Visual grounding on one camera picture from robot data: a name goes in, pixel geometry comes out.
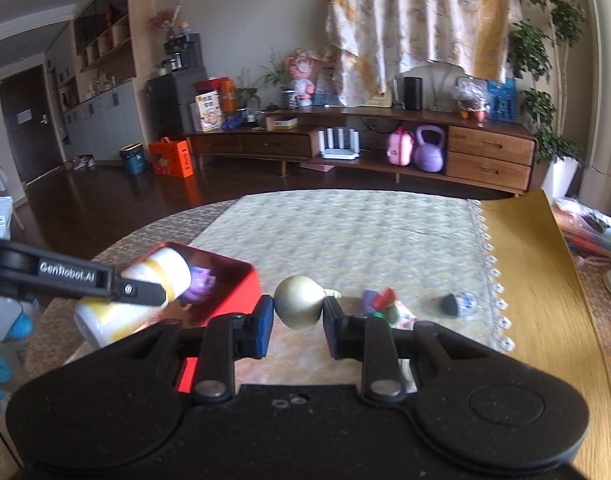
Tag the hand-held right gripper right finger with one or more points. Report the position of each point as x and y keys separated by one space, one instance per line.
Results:
x=331 y=327

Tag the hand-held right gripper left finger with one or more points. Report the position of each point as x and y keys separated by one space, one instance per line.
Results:
x=263 y=327

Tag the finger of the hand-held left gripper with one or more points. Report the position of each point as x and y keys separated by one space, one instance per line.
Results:
x=140 y=291

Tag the beige round bulb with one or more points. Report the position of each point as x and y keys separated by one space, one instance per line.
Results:
x=298 y=305

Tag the white bottle with yellow label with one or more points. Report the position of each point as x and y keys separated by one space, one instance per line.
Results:
x=110 y=322

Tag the red tin box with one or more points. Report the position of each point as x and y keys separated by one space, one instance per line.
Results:
x=230 y=285

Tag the purple toy figure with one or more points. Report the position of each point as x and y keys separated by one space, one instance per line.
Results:
x=201 y=282

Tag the small purple block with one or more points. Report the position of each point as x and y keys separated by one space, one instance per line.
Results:
x=369 y=302

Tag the small green piece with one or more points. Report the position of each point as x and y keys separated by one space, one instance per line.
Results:
x=391 y=314

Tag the white red snack packet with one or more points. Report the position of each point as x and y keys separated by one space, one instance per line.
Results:
x=409 y=321

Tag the white quilted table runner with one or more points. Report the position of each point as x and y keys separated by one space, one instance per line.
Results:
x=360 y=230

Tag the pair of shoes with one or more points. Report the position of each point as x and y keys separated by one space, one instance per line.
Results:
x=83 y=161

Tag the small blue white jar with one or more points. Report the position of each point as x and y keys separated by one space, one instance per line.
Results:
x=458 y=304

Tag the blue bucket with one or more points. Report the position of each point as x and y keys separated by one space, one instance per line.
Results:
x=134 y=158

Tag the orange gift box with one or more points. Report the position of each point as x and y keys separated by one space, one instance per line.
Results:
x=171 y=157

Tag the dark wooden door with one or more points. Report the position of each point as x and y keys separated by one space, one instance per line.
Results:
x=23 y=125

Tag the flat pink box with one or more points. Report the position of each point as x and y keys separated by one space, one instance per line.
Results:
x=318 y=166

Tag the white router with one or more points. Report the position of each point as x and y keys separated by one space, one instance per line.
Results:
x=339 y=145

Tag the wooden TV cabinet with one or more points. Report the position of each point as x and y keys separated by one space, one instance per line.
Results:
x=255 y=144

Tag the black mini fridge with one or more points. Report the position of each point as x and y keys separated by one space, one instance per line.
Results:
x=173 y=105

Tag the blue toy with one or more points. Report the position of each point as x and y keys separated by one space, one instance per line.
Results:
x=233 y=121

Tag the cereal box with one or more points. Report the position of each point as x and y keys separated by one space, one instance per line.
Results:
x=209 y=110

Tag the purple kettlebell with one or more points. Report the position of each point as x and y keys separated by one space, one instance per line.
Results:
x=429 y=152

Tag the small white box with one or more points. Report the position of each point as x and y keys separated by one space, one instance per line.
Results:
x=280 y=122

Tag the red paper bag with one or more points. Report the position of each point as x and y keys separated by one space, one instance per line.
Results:
x=223 y=89

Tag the small leafy potted plant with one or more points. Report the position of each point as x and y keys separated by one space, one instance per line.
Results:
x=245 y=92

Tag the black coffee machine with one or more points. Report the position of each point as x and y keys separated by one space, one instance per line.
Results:
x=183 y=52

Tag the orchid plant in striped pot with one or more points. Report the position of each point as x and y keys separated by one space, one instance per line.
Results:
x=278 y=80

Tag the black speaker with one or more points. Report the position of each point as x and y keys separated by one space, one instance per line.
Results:
x=413 y=92

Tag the pink doll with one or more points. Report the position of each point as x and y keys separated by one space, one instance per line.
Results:
x=303 y=77

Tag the wooden shelf unit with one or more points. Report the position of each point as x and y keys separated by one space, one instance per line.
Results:
x=105 y=25

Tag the small doll figure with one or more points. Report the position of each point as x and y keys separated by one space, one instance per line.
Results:
x=184 y=27

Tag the clear plastic bag with items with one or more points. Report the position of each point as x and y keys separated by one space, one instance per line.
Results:
x=470 y=97

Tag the white fan-shaped board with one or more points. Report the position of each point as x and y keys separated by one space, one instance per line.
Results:
x=438 y=80

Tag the dried flowers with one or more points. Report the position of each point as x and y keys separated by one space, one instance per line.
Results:
x=163 y=20

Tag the white planter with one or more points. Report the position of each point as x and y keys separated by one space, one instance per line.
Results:
x=560 y=177

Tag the plastic bag of colourful items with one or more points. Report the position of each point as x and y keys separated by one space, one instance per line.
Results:
x=590 y=230

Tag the blue card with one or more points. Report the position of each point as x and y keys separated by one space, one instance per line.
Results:
x=501 y=97

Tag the floral cloth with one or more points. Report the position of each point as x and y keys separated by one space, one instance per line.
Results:
x=420 y=20

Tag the green potted tree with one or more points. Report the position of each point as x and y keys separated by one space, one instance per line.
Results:
x=550 y=60

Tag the white standing air conditioner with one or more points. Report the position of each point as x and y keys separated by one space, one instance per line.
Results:
x=605 y=85

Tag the grey wall cabinets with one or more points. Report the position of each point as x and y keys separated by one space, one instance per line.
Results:
x=105 y=115

